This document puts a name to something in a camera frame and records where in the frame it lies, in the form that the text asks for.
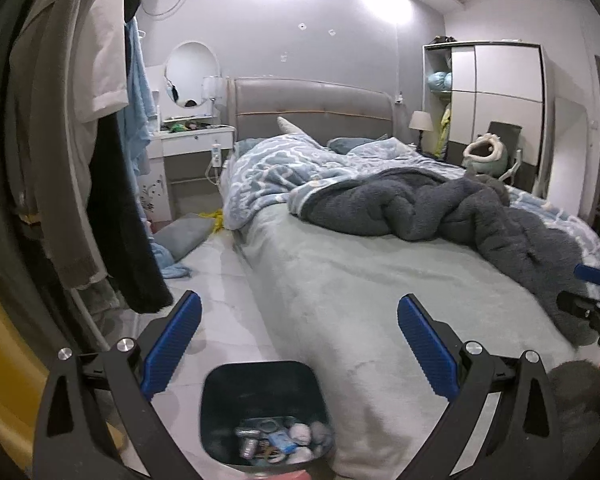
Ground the white vanity lamp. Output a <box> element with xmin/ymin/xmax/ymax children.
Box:
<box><xmin>202</xmin><ymin>75</ymin><xmax>226</xmax><ymax>117</ymax></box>

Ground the bedside table lamp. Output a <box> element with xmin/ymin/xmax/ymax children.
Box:
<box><xmin>408</xmin><ymin>110</ymin><xmax>434</xmax><ymax>155</ymax></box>

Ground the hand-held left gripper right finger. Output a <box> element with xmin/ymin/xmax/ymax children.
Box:
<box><xmin>397</xmin><ymin>294</ymin><xmax>563</xmax><ymax>480</ymax></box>

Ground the bed with grey headboard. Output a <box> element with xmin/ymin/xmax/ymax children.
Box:
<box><xmin>225</xmin><ymin>200</ymin><xmax>583</xmax><ymax>479</ymax></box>

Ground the white wardrobe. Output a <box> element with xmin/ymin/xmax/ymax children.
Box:
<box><xmin>422</xmin><ymin>40</ymin><xmax>549</xmax><ymax>197</ymax></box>

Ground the white green plush toy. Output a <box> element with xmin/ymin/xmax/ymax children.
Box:
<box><xmin>462</xmin><ymin>132</ymin><xmax>512</xmax><ymax>179</ymax></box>

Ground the grey hanging sweater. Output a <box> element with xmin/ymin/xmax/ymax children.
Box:
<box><xmin>6</xmin><ymin>0</ymin><xmax>107</xmax><ymax>292</ymax></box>

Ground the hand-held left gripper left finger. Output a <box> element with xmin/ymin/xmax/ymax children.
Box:
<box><xmin>32</xmin><ymin>290</ymin><xmax>202</xmax><ymax>480</ymax></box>

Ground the white clothes rack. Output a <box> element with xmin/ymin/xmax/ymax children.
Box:
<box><xmin>67</xmin><ymin>284</ymin><xmax>112</xmax><ymax>357</ymax></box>

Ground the yellow-green hanging garment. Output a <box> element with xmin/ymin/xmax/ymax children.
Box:
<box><xmin>436</xmin><ymin>104</ymin><xmax>453</xmax><ymax>159</ymax></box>

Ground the white hanging t-shirt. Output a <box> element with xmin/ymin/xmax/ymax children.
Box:
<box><xmin>74</xmin><ymin>0</ymin><xmax>132</xmax><ymax>125</ymax></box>

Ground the grey floor cushion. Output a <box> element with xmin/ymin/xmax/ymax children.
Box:
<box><xmin>152</xmin><ymin>212</ymin><xmax>217</xmax><ymax>262</ymax></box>

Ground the grey fuzzy ball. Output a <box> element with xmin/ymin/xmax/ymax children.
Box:
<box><xmin>310</xmin><ymin>421</ymin><xmax>334</xmax><ymax>449</ymax></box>

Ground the grey fuzzy clothing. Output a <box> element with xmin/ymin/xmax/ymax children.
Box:
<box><xmin>547</xmin><ymin>359</ymin><xmax>600</xmax><ymax>467</ymax></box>

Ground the round wall mirror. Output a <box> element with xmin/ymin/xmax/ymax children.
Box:
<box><xmin>163</xmin><ymin>41</ymin><xmax>221</xmax><ymax>110</ymax></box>

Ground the white vanity table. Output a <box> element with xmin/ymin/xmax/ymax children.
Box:
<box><xmin>141</xmin><ymin>122</ymin><xmax>237</xmax><ymax>225</ymax></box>

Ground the light blue floor cloth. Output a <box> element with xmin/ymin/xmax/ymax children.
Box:
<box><xmin>149</xmin><ymin>239</ymin><xmax>193</xmax><ymax>280</ymax></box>

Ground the dark trash bin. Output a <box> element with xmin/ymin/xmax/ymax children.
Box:
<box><xmin>200</xmin><ymin>360</ymin><xmax>337</xmax><ymax>473</ymax></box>

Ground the light blue bundle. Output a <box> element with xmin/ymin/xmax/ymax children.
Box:
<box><xmin>427</xmin><ymin>71</ymin><xmax>454</xmax><ymax>96</ymax></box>

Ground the black hanging garment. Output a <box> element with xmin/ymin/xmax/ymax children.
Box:
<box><xmin>86</xmin><ymin>109</ymin><xmax>176</xmax><ymax>315</ymax></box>

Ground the light blue hanging garment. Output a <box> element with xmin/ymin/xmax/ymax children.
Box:
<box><xmin>122</xmin><ymin>16</ymin><xmax>155</xmax><ymax>177</ymax></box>

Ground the grey fleece blanket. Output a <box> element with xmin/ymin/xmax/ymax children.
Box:
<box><xmin>287</xmin><ymin>166</ymin><xmax>600</xmax><ymax>347</ymax></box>

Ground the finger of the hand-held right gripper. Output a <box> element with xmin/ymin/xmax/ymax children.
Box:
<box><xmin>574</xmin><ymin>262</ymin><xmax>600</xmax><ymax>287</ymax></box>
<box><xmin>556</xmin><ymin>289</ymin><xmax>600</xmax><ymax>349</ymax></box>

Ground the blue patterned blanket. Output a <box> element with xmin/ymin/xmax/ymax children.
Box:
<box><xmin>222</xmin><ymin>135</ymin><xmax>600</xmax><ymax>272</ymax></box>

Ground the blue bed pillow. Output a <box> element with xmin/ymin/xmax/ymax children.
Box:
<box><xmin>327</xmin><ymin>136</ymin><xmax>375</xmax><ymax>155</ymax></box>

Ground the blue tissue packet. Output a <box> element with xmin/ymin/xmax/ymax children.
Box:
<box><xmin>267</xmin><ymin>432</ymin><xmax>294</xmax><ymax>454</ymax></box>

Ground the grey padded headboard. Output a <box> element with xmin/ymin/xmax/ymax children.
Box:
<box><xmin>228</xmin><ymin>77</ymin><xmax>397</xmax><ymax>145</ymax></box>

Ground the yellow floor cloth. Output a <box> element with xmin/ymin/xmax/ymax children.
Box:
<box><xmin>199</xmin><ymin>209</ymin><xmax>227</xmax><ymax>235</ymax></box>

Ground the white pillow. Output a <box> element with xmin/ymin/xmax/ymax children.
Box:
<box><xmin>276</xmin><ymin>116</ymin><xmax>307</xmax><ymax>137</ymax></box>

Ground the dark chair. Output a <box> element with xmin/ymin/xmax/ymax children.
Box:
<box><xmin>487</xmin><ymin>120</ymin><xmax>525</xmax><ymax>182</ymax></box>

